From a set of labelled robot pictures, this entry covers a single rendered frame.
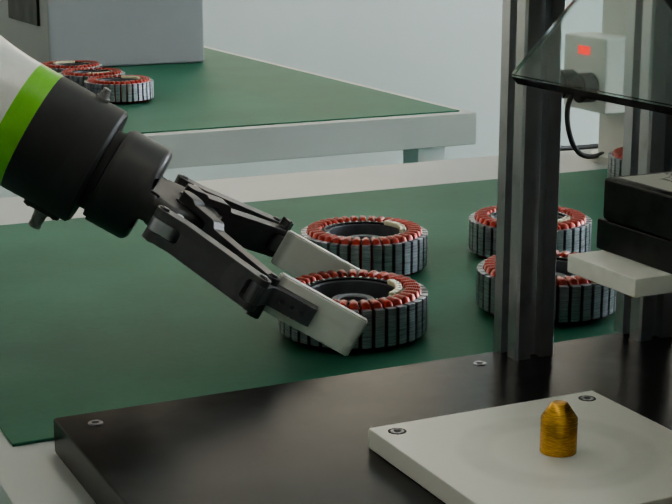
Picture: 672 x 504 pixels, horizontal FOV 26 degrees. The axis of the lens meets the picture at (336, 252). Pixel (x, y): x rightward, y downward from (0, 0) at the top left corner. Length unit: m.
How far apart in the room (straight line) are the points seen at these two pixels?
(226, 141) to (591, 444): 1.37
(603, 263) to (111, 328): 0.47
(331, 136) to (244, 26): 3.35
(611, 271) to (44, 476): 0.34
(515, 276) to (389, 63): 4.83
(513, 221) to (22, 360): 0.36
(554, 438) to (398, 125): 1.47
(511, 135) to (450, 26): 4.94
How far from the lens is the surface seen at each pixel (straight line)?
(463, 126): 2.27
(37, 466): 0.87
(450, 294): 1.21
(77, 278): 1.27
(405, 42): 5.80
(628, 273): 0.76
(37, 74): 1.06
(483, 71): 5.99
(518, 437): 0.80
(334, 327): 1.02
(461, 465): 0.76
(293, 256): 1.15
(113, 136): 1.05
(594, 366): 0.97
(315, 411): 0.87
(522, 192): 0.95
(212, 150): 2.09
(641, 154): 1.00
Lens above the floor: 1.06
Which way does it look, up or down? 13 degrees down
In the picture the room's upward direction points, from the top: straight up
